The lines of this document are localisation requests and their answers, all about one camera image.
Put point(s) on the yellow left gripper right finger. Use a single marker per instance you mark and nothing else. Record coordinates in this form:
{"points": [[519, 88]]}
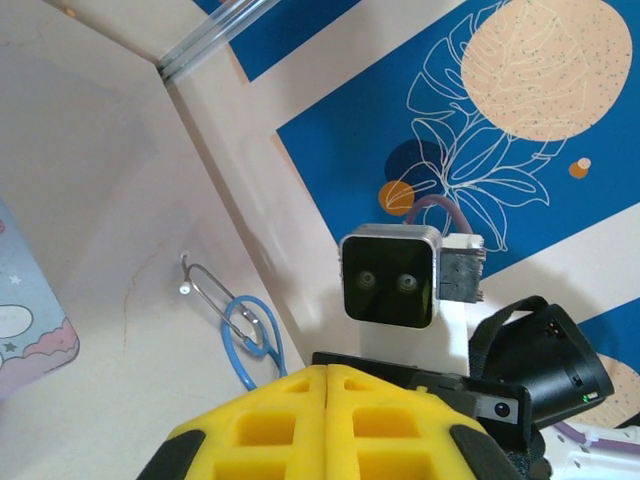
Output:
{"points": [[380, 400]]}

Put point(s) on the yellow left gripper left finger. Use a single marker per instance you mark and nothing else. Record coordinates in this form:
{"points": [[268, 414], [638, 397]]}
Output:
{"points": [[280, 400]]}

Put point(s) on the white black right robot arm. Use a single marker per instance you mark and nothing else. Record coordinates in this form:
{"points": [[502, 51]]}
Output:
{"points": [[600, 465]]}

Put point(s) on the pastel cartoon tin box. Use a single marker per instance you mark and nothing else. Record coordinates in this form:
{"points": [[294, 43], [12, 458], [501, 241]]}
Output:
{"points": [[30, 325]]}

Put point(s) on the white right camera mount bracket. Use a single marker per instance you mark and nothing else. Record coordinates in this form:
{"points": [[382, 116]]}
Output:
{"points": [[415, 345]]}

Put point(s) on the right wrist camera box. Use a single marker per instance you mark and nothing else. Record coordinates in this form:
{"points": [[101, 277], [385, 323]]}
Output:
{"points": [[385, 280]]}

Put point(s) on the aluminium frame post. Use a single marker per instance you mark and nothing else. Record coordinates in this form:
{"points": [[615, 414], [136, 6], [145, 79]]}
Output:
{"points": [[210, 35]]}

